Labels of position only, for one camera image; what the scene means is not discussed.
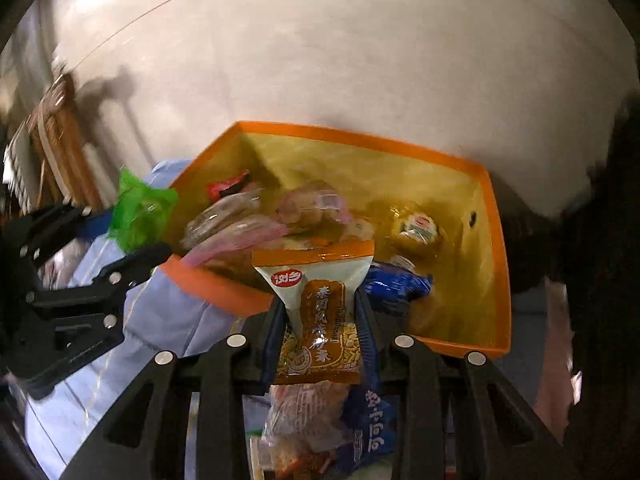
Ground blue and white packet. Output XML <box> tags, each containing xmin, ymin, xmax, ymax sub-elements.
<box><xmin>362</xmin><ymin>255</ymin><xmax>433</xmax><ymax>303</ymax></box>

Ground large blue snack bag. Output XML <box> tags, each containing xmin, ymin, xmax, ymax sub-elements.
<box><xmin>335</xmin><ymin>385</ymin><xmax>401</xmax><ymax>476</ymax></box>

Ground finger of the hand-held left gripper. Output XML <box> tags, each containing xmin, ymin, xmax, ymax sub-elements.
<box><xmin>25</xmin><ymin>241</ymin><xmax>173</xmax><ymax>328</ymax></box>
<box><xmin>0</xmin><ymin>199</ymin><xmax>115</xmax><ymax>261</ymax></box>

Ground clear cookie packet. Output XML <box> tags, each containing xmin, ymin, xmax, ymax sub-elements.
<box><xmin>277</xmin><ymin>187</ymin><xmax>353</xmax><ymax>235</ymax></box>

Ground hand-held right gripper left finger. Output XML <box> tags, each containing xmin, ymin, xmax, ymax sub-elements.
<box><xmin>60</xmin><ymin>295</ymin><xmax>291</xmax><ymax>480</ymax></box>

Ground pink cloth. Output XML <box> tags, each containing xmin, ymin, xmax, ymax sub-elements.
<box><xmin>540</xmin><ymin>280</ymin><xmax>583</xmax><ymax>426</ymax></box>

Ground clear bag of round biscuits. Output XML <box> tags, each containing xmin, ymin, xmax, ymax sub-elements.
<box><xmin>181</xmin><ymin>195</ymin><xmax>301</xmax><ymax>273</ymax></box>

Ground green snack packet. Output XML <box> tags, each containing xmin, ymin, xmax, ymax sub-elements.
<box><xmin>109</xmin><ymin>167</ymin><xmax>180</xmax><ymax>255</ymax></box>

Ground blue checked tablecloth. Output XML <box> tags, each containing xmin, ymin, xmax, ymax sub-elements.
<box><xmin>22</xmin><ymin>160</ymin><xmax>281</xmax><ymax>480</ymax></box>

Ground dark carved wooden chair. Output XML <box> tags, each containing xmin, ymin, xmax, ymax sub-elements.
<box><xmin>500</xmin><ymin>105</ymin><xmax>640</xmax><ymax>480</ymax></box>

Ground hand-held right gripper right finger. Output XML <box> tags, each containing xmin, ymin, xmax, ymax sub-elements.
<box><xmin>352</xmin><ymin>290</ymin><xmax>583</xmax><ymax>480</ymax></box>

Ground red cracker packet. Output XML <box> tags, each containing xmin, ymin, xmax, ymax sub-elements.
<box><xmin>207</xmin><ymin>170</ymin><xmax>253</xmax><ymax>201</ymax></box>

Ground clear pinkish snack packet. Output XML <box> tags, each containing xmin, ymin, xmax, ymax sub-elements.
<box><xmin>260</xmin><ymin>380</ymin><xmax>351</xmax><ymax>480</ymax></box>

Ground orange box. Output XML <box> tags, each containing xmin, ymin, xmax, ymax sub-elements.
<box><xmin>159</xmin><ymin>120</ymin><xmax>512</xmax><ymax>358</ymax></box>

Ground orange-brown snack packet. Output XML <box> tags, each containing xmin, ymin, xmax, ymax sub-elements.
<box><xmin>250</xmin><ymin>240</ymin><xmax>376</xmax><ymax>386</ymax></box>

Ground carved brown wooden chair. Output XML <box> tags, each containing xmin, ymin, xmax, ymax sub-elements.
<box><xmin>5</xmin><ymin>72</ymin><xmax>108</xmax><ymax>216</ymax></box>

